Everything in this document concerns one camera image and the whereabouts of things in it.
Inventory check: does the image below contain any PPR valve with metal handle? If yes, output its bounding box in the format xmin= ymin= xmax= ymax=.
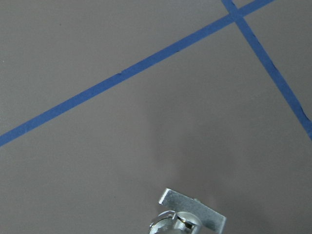
xmin=148 ymin=188 xmax=226 ymax=234

